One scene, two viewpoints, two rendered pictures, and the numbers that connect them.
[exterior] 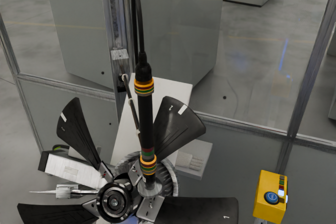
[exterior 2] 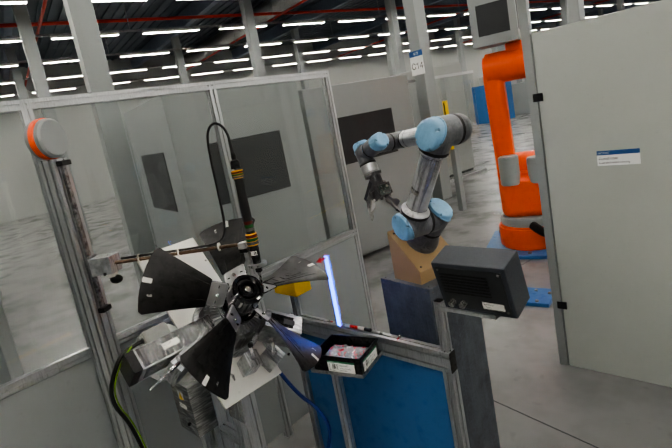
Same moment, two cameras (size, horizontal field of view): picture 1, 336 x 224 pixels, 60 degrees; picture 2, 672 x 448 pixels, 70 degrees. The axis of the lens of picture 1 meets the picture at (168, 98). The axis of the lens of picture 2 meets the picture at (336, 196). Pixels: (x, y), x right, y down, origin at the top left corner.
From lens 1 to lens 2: 1.60 m
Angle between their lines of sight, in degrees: 64
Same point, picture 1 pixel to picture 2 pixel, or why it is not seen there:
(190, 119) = (238, 222)
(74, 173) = (176, 342)
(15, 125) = not seen: outside the picture
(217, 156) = not seen: hidden behind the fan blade
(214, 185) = not seen: hidden behind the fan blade
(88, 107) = (19, 416)
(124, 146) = (182, 313)
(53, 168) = (151, 356)
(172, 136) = (238, 236)
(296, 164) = (269, 299)
